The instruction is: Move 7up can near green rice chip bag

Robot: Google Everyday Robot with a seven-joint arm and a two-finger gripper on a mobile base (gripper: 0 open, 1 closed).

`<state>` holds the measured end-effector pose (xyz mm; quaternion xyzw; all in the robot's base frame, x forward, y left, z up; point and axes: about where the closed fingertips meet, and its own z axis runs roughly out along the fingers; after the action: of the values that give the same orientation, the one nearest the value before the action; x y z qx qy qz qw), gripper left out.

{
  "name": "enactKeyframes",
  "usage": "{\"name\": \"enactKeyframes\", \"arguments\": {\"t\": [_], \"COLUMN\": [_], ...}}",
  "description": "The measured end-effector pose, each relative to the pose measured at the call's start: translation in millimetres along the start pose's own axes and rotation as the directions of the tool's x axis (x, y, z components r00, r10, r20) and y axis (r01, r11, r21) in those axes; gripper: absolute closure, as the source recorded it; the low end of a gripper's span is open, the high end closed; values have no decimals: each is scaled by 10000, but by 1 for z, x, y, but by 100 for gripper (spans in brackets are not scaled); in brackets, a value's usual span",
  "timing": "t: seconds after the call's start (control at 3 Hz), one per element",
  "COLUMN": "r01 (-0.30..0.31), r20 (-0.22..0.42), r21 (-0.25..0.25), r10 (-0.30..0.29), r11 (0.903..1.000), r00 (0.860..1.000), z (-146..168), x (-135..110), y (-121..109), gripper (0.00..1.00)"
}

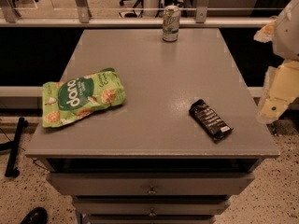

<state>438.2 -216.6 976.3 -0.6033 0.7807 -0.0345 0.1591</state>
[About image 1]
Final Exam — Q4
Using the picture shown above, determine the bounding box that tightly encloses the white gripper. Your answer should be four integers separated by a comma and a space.
253, 20, 299, 124

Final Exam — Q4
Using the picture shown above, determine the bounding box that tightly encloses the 7up soda can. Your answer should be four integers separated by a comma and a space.
163, 5, 180, 42

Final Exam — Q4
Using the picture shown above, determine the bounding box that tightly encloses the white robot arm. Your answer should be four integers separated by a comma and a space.
254, 0, 299, 124

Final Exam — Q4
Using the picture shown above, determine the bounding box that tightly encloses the green rice chip bag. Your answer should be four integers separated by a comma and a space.
42, 68, 126, 128

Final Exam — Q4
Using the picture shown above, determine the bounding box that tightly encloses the black snack bar wrapper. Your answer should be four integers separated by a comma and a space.
189, 99, 233, 143

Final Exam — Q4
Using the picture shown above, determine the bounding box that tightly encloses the grey drawer cabinet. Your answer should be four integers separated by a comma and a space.
26, 29, 279, 224

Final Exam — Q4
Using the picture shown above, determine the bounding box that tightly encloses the drawer with knob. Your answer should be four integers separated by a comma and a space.
47, 173, 254, 196
73, 198, 230, 217

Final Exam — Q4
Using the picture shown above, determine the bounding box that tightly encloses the top drawer with knob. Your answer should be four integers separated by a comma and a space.
47, 173, 254, 196

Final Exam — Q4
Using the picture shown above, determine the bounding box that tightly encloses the black stand leg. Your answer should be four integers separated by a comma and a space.
5, 118, 28, 178

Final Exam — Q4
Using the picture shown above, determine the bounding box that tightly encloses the black shoe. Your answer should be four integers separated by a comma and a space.
20, 207, 48, 224

